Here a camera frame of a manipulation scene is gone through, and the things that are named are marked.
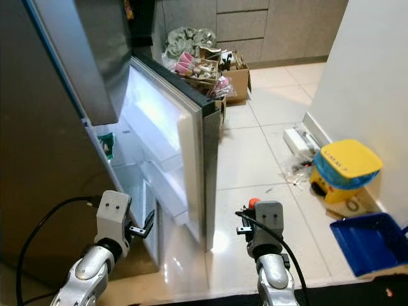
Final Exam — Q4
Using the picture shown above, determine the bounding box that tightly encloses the grey steel fridge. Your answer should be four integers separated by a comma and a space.
0, 0, 147, 288

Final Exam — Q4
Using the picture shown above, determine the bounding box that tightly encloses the white rectangular device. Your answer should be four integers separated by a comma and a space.
283, 125, 323, 159

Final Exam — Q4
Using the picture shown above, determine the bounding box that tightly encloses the brown cardboard sheet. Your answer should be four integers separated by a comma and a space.
325, 188, 386, 222

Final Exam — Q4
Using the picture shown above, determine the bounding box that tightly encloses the blue bin liner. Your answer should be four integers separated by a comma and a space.
312, 153, 383, 191

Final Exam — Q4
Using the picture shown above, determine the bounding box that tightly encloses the small cardboard box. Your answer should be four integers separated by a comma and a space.
220, 64, 253, 104

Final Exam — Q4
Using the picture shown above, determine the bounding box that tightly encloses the green snack packet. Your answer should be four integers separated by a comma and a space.
98, 132, 117, 160

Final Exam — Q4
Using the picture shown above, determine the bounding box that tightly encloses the grey fridge door with shelves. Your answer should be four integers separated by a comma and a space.
127, 54, 224, 252

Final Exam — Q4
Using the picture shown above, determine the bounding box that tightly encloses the crumpled clear plastic bag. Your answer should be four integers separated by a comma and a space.
280, 154, 316, 189

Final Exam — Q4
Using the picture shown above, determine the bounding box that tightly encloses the pink patterned plastic bag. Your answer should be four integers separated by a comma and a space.
214, 75, 235, 98

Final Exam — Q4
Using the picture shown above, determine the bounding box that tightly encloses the blue long-handled dustpan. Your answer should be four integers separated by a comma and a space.
330, 212, 408, 278

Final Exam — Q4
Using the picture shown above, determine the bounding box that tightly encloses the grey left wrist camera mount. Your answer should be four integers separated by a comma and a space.
96, 190, 133, 246

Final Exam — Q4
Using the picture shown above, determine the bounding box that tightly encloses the yellow pedal bin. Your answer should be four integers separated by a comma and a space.
310, 138, 384, 205

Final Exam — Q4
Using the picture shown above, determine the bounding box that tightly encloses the pink cup stack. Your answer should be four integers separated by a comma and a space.
175, 51, 197, 75

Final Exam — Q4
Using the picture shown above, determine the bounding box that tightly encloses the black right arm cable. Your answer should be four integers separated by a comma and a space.
236, 209, 310, 306

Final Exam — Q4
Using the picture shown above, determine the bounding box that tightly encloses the clear door shelf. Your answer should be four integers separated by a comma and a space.
142, 159, 193, 229
124, 124, 184, 171

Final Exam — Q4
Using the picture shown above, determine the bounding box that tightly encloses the grey crumpled plastic bag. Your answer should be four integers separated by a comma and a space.
164, 27, 217, 61

